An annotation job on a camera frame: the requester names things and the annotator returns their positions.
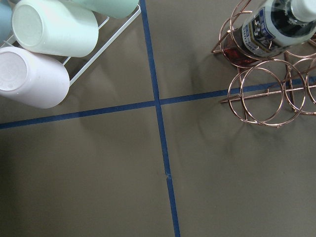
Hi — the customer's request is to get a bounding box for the tea bottle lower left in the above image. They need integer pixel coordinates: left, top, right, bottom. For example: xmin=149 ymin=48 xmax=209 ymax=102
xmin=223 ymin=0 xmax=316 ymax=67

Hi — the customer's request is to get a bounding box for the green cup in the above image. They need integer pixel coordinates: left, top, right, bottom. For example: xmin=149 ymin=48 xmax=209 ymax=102
xmin=72 ymin=0 xmax=139 ymax=19

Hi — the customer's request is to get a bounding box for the pale pink cup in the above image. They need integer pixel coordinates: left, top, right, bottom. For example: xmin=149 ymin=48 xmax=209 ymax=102
xmin=0 ymin=46 xmax=70 ymax=109

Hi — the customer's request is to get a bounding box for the pale mint cup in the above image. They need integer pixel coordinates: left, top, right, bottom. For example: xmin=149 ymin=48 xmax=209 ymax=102
xmin=11 ymin=0 xmax=99 ymax=57

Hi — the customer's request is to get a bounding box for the light blue cup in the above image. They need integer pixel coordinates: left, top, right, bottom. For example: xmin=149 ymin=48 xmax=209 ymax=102
xmin=0 ymin=0 xmax=12 ymax=44

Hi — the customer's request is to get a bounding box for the white wire cup rack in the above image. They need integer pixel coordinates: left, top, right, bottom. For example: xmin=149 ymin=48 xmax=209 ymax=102
xmin=0 ymin=3 xmax=142 ymax=86

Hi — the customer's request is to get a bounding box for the copper wire bottle rack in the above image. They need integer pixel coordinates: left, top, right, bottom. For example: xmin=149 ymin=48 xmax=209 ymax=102
xmin=211 ymin=0 xmax=316 ymax=128

